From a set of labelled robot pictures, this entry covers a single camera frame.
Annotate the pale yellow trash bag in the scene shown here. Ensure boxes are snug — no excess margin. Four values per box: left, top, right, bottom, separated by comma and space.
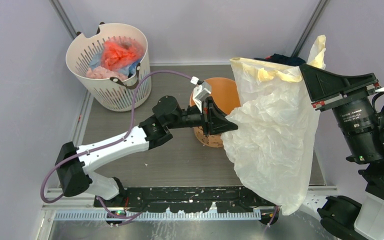
220, 34, 327, 217

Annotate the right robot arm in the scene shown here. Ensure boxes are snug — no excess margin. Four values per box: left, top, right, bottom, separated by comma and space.
299, 64, 384, 240

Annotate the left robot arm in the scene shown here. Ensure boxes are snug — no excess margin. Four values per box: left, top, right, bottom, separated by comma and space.
55, 95, 238, 207

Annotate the blue plastic trash bag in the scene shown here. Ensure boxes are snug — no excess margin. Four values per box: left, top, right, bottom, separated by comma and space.
88, 51, 140, 78

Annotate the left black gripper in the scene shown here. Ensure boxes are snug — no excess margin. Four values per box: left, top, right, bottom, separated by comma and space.
166, 96, 239, 137

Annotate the red plastic trash bag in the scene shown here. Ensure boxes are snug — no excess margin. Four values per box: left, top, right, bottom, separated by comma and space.
100, 36, 145, 72

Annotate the navy blue cloth garment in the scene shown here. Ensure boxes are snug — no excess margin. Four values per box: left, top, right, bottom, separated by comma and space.
253, 53, 307, 67

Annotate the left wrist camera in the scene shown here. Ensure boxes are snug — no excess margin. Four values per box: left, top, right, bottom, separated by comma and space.
192, 81, 212, 113

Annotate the pink plastic trash bag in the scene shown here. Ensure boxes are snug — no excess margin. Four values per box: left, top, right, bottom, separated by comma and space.
85, 66, 129, 81

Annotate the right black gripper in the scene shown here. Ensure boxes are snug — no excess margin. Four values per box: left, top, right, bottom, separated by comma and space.
295, 61, 382, 158

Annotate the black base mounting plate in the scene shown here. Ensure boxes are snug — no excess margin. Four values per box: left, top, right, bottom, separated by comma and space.
103, 186, 280, 214

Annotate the white slotted laundry basket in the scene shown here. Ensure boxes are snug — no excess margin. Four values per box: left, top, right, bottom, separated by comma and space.
65, 22, 150, 112

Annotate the aluminium rail frame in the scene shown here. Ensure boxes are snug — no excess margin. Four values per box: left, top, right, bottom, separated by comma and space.
41, 186, 343, 222

